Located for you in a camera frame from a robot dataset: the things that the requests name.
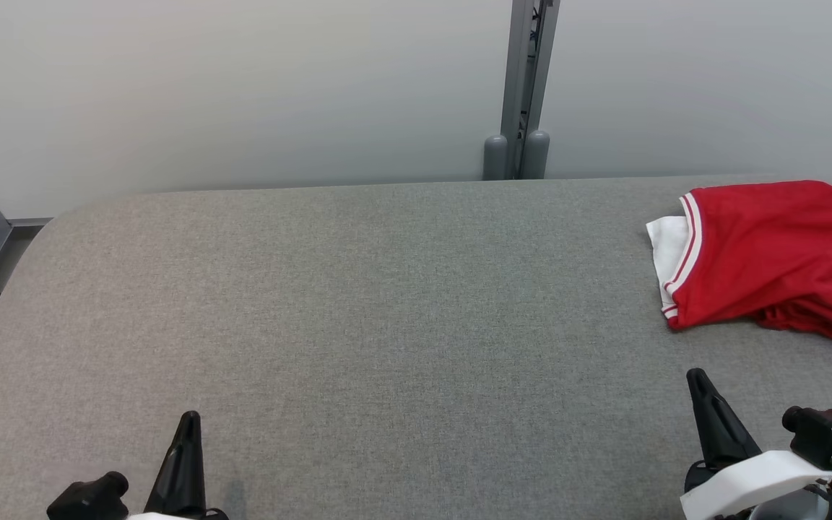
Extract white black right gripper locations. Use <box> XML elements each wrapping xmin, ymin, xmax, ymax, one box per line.
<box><xmin>679</xmin><ymin>368</ymin><xmax>832</xmax><ymax>520</ymax></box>

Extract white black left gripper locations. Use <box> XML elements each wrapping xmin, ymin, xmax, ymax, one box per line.
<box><xmin>127</xmin><ymin>409</ymin><xmax>230</xmax><ymax>520</ymax></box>

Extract red white printed jersey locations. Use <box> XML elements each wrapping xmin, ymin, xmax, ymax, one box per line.
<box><xmin>645</xmin><ymin>179</ymin><xmax>832</xmax><ymax>334</ymax></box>

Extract grey metal wall post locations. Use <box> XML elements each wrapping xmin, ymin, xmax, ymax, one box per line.
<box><xmin>482</xmin><ymin>0</ymin><xmax>562</xmax><ymax>181</ymax></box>

